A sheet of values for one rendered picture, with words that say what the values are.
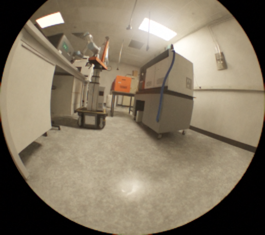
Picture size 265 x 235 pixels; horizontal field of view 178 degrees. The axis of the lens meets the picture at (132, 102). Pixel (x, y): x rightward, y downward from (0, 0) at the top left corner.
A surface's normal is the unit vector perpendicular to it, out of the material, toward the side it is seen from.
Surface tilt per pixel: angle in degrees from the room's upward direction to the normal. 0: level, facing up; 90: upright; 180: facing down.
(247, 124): 90
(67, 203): 0
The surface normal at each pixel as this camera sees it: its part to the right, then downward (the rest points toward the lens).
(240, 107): -0.94, -0.11
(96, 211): 0.12, -0.99
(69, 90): 0.30, 0.08
